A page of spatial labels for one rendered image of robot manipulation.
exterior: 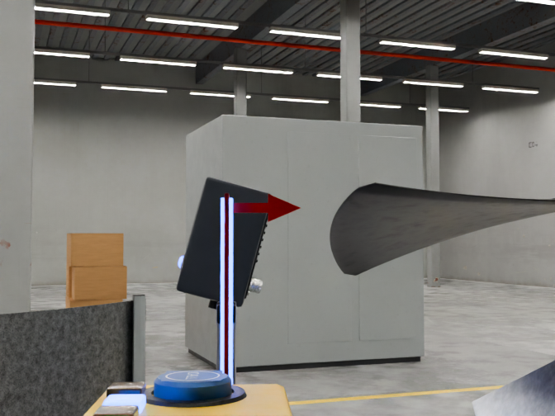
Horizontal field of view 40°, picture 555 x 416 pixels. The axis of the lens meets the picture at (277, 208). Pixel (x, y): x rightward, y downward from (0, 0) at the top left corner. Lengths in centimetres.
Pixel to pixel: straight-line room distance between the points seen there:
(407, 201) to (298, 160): 630
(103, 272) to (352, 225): 794
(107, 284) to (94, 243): 47
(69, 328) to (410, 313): 530
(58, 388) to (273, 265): 456
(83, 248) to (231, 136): 255
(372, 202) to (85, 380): 194
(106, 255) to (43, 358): 626
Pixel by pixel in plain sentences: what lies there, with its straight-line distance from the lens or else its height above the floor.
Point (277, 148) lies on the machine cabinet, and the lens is 683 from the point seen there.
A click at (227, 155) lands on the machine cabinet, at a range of 668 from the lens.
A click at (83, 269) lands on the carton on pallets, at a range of 853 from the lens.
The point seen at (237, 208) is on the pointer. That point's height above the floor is 118.
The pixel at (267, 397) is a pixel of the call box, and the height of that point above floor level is 107.
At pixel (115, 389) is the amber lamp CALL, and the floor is 108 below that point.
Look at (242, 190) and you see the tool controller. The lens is 122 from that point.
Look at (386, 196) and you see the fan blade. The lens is 58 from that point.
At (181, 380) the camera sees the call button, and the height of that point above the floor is 108.
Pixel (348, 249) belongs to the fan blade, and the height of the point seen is 114.
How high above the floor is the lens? 115
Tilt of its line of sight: 2 degrees up
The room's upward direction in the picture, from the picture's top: straight up
